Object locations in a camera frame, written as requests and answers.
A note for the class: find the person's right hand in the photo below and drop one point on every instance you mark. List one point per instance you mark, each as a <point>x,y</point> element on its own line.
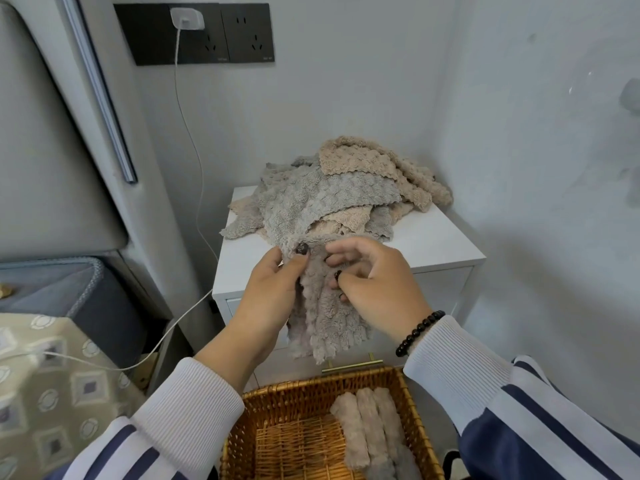
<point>390,299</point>

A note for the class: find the person's left hand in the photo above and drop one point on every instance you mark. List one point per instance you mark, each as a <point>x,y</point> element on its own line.
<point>265,304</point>

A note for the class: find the single beige towel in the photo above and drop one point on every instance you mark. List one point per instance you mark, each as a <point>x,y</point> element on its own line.
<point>372,424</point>
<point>350,429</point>
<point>390,419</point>

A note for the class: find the pile of beige grey towels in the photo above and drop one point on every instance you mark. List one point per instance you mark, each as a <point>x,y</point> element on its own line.
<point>340,189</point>

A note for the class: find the orange wicker basket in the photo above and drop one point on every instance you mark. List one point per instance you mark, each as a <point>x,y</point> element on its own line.
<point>290,434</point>

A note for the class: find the person's right forearm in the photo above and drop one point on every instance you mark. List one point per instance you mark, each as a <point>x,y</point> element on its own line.
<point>510,419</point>

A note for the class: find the person's left forearm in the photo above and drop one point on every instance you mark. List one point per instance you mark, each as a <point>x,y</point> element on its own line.
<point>175,424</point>

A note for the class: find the white nightstand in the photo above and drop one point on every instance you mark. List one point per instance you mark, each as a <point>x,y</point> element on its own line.
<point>440,249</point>

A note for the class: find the patterned beige bedspread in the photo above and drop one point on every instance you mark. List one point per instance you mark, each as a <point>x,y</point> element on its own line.
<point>50,404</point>

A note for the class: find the grey padded headboard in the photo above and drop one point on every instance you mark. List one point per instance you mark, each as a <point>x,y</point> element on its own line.
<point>50,159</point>

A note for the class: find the wooden stick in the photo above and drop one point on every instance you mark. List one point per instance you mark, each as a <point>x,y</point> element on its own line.
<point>6,291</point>

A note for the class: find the silver headboard trim strip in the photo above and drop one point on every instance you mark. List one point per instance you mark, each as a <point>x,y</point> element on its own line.
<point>100,89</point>

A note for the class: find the white charger plug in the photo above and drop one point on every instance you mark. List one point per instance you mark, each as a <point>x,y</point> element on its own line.
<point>187,18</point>

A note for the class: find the narrow black wall socket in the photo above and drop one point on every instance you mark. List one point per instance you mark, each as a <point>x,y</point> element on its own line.
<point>247,34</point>

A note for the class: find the wide black wall socket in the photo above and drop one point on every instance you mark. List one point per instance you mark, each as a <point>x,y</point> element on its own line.
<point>145,34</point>

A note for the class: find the white wall hook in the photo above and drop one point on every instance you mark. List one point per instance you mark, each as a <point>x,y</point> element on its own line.
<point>631,97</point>

